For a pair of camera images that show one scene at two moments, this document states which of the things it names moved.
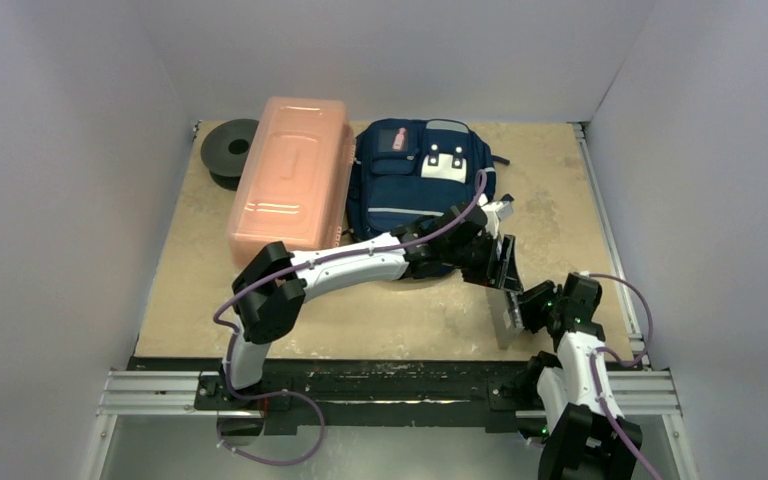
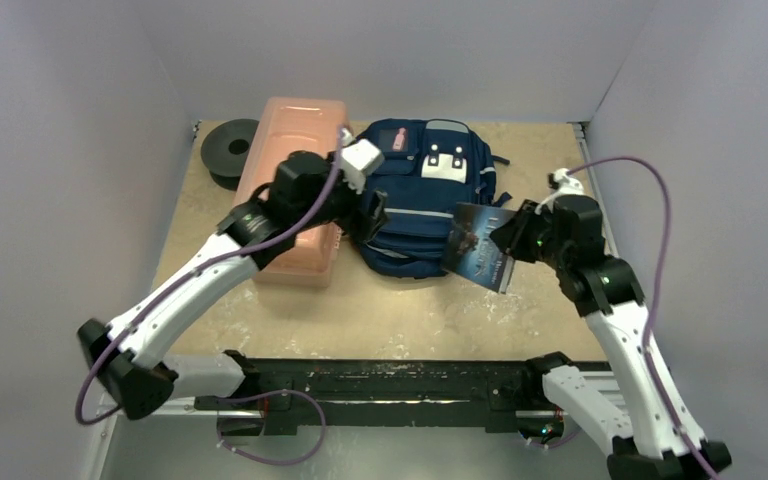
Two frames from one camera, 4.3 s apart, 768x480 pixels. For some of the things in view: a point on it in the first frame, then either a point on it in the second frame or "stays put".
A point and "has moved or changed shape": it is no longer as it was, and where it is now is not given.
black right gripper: (519, 312) to (516, 230)
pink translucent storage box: (293, 182) stays put
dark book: (506, 311) has moved or changed shape
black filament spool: (224, 149) stays put
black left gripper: (483, 274) to (359, 224)
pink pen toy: (399, 139) stays put
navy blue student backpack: (405, 170) stays put
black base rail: (350, 393) stays put
